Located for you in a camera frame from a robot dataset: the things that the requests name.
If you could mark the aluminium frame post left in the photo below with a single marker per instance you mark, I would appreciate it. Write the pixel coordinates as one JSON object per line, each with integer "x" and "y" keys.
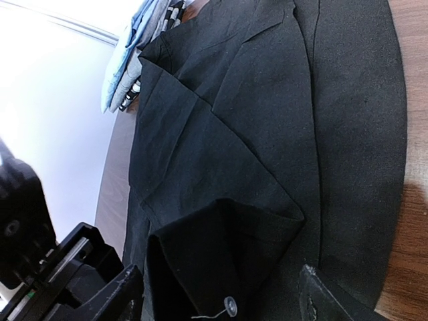
{"x": 66, "y": 22}

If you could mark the grey folded shirt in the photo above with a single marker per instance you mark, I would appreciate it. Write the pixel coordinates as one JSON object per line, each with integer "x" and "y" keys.
{"x": 124, "y": 68}

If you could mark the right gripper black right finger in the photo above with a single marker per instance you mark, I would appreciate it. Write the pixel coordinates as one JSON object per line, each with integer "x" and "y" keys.
{"x": 321, "y": 299}

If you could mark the black long sleeve shirt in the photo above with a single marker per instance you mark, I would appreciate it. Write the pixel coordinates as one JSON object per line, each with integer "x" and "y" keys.
{"x": 269, "y": 135}

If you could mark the black white patterned folded shirt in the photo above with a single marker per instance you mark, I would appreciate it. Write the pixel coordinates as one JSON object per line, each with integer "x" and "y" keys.
{"x": 167, "y": 15}

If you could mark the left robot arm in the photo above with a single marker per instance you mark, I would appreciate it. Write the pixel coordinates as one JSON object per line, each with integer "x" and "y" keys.
{"x": 22, "y": 196}

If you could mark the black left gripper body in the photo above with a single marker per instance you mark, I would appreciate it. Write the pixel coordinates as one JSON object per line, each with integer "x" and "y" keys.
{"x": 42, "y": 279}

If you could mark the light blue folded shirt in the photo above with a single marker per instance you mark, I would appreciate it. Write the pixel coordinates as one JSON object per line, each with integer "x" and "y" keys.
{"x": 122, "y": 51}

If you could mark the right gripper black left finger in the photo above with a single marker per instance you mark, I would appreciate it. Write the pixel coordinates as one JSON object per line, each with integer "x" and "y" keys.
{"x": 120, "y": 299}

